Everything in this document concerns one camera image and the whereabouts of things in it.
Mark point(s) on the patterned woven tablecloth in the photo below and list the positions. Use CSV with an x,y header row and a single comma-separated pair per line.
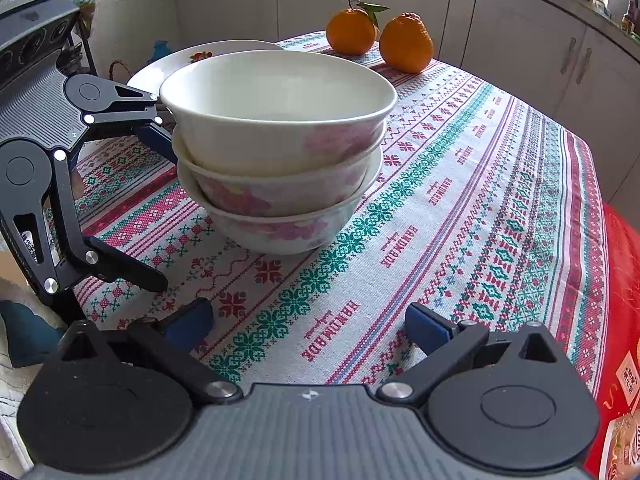
x,y
450,210

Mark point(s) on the red gift box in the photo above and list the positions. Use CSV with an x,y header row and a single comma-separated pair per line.
x,y
620,310

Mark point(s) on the white bowl pink flowers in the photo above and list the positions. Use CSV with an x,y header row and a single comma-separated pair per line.
x,y
275,95
280,235
280,192

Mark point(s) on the white fruit-print plate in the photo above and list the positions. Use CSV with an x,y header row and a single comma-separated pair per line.
x,y
155,72

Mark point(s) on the orange with leafy stem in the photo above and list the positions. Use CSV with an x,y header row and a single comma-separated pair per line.
x,y
350,30

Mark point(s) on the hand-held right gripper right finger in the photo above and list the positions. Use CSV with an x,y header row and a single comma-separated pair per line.
x,y
427,327

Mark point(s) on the dark sauce bottle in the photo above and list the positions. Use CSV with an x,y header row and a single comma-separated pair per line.
x,y
627,17

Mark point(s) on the blue thermos jug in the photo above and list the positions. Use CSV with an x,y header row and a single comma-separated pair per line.
x,y
162,51

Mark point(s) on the black shelf rack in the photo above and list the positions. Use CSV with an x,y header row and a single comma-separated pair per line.
x,y
82,40

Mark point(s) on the bumpy orange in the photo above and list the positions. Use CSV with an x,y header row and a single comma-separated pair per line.
x,y
406,45

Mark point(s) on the wicker basket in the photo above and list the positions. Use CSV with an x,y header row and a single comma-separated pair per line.
x,y
112,67

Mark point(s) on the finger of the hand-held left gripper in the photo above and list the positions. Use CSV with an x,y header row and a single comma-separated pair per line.
x,y
155,140
75,240

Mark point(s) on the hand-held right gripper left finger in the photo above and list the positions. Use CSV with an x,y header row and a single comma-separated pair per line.
x,y
190,322

